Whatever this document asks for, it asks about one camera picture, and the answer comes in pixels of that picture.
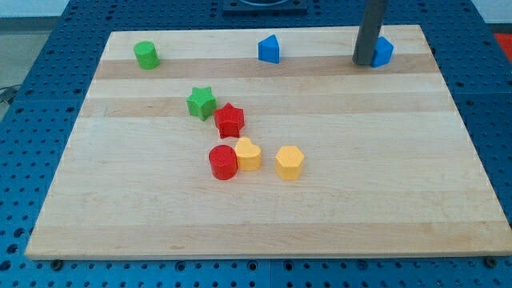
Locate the yellow hexagon block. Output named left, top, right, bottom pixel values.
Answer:
left=275, top=146, right=305, bottom=181

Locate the yellow heart block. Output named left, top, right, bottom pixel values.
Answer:
left=234, top=137, right=262, bottom=171

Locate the wooden board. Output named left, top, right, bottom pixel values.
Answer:
left=26, top=25, right=511, bottom=260

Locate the red star block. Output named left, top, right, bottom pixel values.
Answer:
left=214, top=102, right=245, bottom=138

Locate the red cylinder block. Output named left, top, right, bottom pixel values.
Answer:
left=209, top=145, right=238, bottom=180

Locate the green star block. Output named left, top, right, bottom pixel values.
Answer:
left=186, top=86, right=217, bottom=121

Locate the blue triangular prism block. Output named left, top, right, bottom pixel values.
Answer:
left=258, top=34, right=281, bottom=64

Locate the grey cylindrical robot end-effector rod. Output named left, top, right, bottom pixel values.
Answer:
left=352, top=0, right=389, bottom=66

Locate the green cylinder block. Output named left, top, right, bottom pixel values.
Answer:
left=134, top=41, right=160, bottom=70

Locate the blue pentagon block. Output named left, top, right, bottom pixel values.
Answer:
left=370, top=37, right=394, bottom=68

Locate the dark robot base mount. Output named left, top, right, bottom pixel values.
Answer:
left=219, top=0, right=308, bottom=15

